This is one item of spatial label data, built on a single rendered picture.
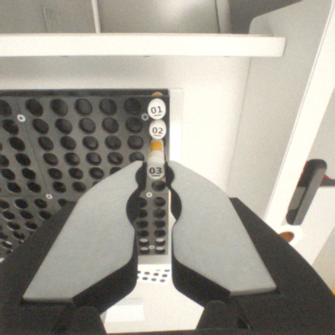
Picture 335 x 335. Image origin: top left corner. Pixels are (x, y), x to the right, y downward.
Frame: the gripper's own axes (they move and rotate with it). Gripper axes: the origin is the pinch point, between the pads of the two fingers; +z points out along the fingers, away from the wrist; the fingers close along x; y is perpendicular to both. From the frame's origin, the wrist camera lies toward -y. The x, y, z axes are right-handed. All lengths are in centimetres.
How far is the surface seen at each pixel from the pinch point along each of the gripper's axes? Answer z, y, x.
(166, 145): 4.7, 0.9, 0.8
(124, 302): 18, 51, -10
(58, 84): 11.2, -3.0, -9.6
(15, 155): 4.9, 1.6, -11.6
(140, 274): 15.0, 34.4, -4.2
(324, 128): 94, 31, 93
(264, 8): 61, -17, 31
